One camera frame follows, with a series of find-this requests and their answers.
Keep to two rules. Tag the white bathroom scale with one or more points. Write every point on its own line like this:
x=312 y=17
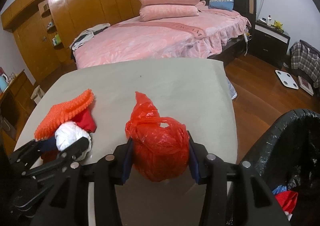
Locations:
x=287 y=80

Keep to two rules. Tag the clothes pile on bed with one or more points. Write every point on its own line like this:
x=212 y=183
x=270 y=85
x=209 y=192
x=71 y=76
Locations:
x=86 y=36

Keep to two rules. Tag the pink bed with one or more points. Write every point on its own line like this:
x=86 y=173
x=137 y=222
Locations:
x=199 y=36

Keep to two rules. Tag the black trash bin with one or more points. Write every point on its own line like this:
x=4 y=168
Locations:
x=286 y=157

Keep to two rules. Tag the orange knitted cloth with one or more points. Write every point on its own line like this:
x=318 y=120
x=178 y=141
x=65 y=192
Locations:
x=61 y=113

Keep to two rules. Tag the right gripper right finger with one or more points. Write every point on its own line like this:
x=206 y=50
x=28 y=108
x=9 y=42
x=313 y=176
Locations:
x=197 y=157

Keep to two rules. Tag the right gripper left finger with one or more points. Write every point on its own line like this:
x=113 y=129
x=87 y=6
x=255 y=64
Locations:
x=127 y=161

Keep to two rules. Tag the white small stool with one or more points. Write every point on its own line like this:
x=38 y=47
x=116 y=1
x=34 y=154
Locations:
x=37 y=94

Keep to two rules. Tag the wooden wardrobe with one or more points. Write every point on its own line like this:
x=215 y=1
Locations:
x=44 y=29

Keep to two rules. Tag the yellow plush toy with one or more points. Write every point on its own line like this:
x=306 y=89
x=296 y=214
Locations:
x=278 y=26

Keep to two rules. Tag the lower pink pillow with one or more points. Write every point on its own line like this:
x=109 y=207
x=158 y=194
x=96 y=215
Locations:
x=160 y=11

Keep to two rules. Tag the red plastic bag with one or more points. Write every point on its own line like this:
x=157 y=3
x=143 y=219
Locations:
x=160 y=144

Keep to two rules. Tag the plaid shirt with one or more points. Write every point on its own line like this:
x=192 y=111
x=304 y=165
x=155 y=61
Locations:
x=306 y=58

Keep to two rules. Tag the white plastic bag ball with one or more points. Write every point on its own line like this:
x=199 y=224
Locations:
x=68 y=133

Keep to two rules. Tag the blue electric kettle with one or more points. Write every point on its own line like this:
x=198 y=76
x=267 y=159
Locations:
x=3 y=82

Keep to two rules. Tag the white lotion bottle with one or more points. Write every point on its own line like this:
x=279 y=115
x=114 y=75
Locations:
x=269 y=20

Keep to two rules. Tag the black nightstand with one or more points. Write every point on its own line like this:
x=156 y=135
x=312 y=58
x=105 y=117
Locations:
x=269 y=44

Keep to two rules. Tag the wooden side cabinet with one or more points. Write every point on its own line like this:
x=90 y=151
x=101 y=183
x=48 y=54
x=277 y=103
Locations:
x=16 y=107

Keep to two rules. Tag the red knit gloves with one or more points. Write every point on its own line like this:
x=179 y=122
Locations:
x=83 y=120

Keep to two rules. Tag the pink framed scale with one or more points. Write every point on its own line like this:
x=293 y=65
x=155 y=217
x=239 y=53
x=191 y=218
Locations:
x=305 y=85

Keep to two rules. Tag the blue cushion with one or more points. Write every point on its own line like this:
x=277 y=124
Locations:
x=221 y=4

